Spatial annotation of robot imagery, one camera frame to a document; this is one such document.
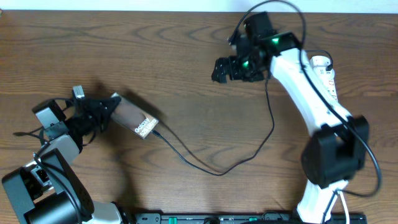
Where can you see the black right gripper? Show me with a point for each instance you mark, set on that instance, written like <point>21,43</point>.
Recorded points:
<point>221,65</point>

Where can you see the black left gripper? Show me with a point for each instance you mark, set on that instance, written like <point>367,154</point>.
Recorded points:
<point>92,113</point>

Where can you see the bronze Galaxy smartphone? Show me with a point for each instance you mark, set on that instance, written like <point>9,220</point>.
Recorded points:
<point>130,116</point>

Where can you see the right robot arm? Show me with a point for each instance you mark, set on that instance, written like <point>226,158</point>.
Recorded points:
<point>336,149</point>

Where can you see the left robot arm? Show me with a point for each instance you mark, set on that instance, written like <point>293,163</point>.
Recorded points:
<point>46,190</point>

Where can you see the white USB charger plug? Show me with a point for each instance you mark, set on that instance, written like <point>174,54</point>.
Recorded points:
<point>321,61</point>

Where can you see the white power strip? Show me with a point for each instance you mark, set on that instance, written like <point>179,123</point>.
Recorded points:
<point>329,81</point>

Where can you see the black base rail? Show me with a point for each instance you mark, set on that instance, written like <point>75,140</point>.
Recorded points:
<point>269,217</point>

